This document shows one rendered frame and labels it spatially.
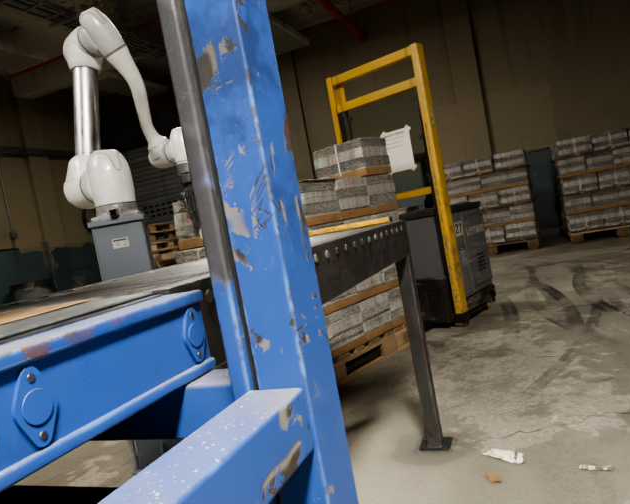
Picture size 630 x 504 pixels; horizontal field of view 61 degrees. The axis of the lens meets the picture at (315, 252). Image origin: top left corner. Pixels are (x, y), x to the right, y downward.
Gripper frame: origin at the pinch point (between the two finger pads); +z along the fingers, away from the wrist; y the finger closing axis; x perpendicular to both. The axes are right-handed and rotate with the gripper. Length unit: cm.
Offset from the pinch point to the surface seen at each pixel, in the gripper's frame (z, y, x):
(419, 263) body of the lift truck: 49, -4, -183
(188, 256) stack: 15.8, 8.1, 1.7
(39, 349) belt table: 20, -152, 136
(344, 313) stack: 60, -19, -71
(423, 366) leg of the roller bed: 66, -100, -7
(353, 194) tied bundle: -3, -18, -98
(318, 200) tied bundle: -1, -18, -66
